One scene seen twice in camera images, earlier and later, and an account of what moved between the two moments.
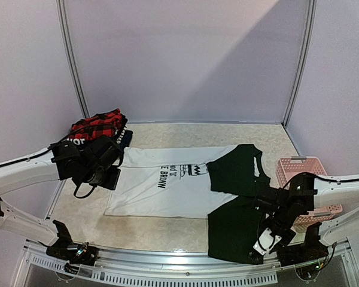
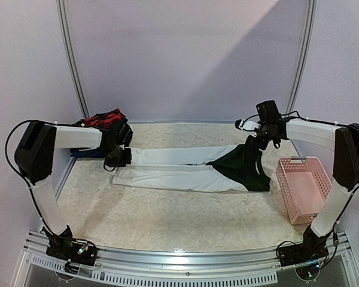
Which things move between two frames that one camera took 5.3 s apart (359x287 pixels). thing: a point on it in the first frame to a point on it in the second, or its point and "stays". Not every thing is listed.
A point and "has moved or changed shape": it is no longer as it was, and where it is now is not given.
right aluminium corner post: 304,61 stays
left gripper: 111,183 to 126,160
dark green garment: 233,230 has moved or changed shape
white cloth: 166,182 has moved or changed shape
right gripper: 262,203 to 251,146
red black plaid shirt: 102,125 stays
